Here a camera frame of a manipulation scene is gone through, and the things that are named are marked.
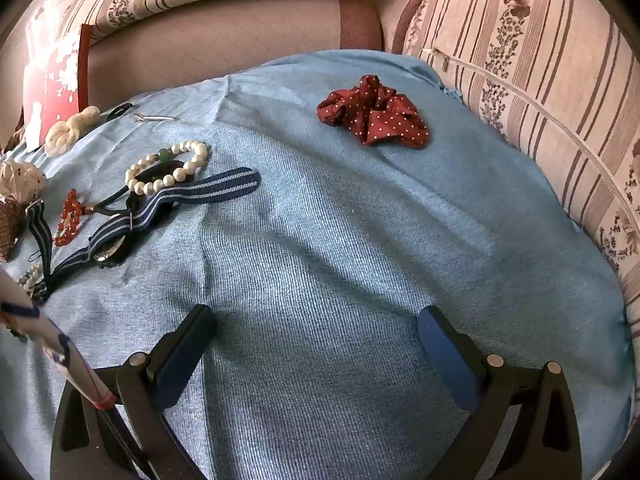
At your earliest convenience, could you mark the blue striped strap watch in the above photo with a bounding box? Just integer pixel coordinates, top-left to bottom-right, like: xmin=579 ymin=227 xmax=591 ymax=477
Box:
xmin=26 ymin=166 xmax=262 ymax=303

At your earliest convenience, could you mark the white spotted scrunchie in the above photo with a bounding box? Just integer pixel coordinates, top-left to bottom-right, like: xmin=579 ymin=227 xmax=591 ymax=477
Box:
xmin=0 ymin=159 xmax=47 ymax=201

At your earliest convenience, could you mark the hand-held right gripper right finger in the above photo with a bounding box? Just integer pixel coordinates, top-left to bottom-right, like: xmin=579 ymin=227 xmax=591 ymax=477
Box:
xmin=417 ymin=305 xmax=583 ymax=480

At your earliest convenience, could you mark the red polka dot scrunchie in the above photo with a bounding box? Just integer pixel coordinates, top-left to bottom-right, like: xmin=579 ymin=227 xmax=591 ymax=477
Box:
xmin=317 ymin=74 xmax=431 ymax=148

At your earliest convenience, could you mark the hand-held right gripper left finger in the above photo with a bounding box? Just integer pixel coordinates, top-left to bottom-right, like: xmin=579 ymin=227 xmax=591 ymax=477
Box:
xmin=51 ymin=304 xmax=217 ymax=480

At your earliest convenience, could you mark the light blue knit blanket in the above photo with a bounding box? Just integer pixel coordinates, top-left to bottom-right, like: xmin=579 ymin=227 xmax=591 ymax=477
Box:
xmin=0 ymin=50 xmax=631 ymax=480

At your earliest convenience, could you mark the brown woven basket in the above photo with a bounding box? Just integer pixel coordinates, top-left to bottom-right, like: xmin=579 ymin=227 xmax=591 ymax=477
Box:
xmin=0 ymin=197 xmax=28 ymax=263

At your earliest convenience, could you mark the brown sofa bolster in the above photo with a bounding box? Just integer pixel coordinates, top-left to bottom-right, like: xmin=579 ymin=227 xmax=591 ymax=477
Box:
xmin=85 ymin=0 xmax=384 ymax=107

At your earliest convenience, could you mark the red bead bracelet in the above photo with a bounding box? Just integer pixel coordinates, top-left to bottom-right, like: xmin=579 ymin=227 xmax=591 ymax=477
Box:
xmin=52 ymin=189 xmax=96 ymax=247

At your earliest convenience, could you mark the white pearl bracelet green bead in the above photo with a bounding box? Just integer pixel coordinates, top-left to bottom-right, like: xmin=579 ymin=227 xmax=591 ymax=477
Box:
xmin=124 ymin=141 xmax=211 ymax=196

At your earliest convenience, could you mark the red floral gift box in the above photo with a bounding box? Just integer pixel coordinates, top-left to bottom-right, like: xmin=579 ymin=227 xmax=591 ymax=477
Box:
xmin=22 ymin=25 xmax=93 ymax=151

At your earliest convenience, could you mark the small pearl bracelet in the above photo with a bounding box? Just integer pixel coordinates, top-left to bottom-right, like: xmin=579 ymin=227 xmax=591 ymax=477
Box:
xmin=17 ymin=262 xmax=47 ymax=299

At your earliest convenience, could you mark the cream scrunchie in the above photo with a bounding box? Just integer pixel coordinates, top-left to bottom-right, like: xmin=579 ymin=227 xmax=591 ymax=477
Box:
xmin=45 ymin=106 xmax=101 ymax=156

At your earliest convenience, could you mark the striped floral sofa seat cushion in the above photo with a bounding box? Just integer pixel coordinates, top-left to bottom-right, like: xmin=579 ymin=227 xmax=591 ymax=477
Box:
xmin=395 ymin=0 xmax=640 ymax=321

